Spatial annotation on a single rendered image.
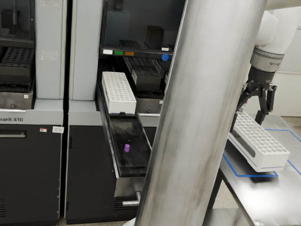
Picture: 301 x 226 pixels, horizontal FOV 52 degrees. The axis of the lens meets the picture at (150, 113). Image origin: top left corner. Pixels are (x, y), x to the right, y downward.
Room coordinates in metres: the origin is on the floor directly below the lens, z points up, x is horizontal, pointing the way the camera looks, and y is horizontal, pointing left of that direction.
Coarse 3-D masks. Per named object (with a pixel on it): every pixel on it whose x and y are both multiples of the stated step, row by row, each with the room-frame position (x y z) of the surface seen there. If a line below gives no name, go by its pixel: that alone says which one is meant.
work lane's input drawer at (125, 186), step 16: (112, 128) 0.92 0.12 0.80; (128, 128) 0.94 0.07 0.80; (112, 144) 0.82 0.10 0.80; (144, 144) 0.86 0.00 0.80; (112, 160) 0.75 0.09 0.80; (128, 160) 0.76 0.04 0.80; (144, 160) 0.77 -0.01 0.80; (112, 176) 0.72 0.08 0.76; (128, 176) 0.68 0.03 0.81; (144, 176) 0.69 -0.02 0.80; (128, 192) 0.68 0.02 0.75
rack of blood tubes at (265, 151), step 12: (240, 120) 0.95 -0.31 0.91; (252, 120) 0.97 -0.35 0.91; (240, 132) 0.87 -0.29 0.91; (252, 132) 0.88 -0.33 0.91; (264, 132) 0.90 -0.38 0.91; (240, 144) 0.85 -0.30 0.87; (252, 144) 0.80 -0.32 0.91; (264, 144) 0.81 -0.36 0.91; (276, 144) 0.83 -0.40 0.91; (252, 156) 0.82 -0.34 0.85; (264, 156) 0.75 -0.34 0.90; (276, 156) 0.77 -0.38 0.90; (288, 156) 0.79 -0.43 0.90; (264, 168) 0.76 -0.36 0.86; (276, 168) 0.78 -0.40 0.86
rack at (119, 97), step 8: (104, 72) 1.28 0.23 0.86; (112, 72) 1.29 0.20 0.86; (104, 80) 1.19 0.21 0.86; (112, 80) 1.21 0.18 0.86; (120, 80) 1.23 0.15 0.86; (104, 88) 1.19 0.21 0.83; (112, 88) 1.12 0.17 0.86; (120, 88) 1.13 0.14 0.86; (128, 88) 1.16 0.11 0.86; (112, 96) 1.05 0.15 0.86; (120, 96) 1.06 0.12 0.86; (128, 96) 1.07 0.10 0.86; (112, 104) 1.01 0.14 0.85; (120, 104) 1.01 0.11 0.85; (128, 104) 1.02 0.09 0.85; (112, 112) 1.01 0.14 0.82; (128, 112) 1.03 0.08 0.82
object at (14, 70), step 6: (0, 66) 1.10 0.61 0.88; (6, 66) 1.11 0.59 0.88; (12, 66) 1.13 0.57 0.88; (18, 66) 1.13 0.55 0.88; (24, 66) 1.14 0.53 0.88; (0, 72) 1.10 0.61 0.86; (6, 72) 1.10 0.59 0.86; (12, 72) 1.11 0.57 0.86; (18, 72) 1.12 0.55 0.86; (24, 72) 1.12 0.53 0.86; (0, 78) 1.10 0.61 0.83; (6, 78) 1.10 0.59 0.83; (12, 78) 1.11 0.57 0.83; (18, 78) 1.12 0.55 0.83; (24, 78) 1.12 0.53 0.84
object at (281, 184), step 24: (264, 120) 1.18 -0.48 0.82; (288, 144) 1.01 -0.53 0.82; (240, 168) 0.80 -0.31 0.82; (288, 168) 0.85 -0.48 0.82; (240, 192) 0.68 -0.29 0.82; (264, 192) 0.70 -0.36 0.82; (288, 192) 0.72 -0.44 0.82; (216, 216) 1.14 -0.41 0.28; (240, 216) 1.17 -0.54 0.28; (264, 216) 0.61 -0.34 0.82; (288, 216) 0.62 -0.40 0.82
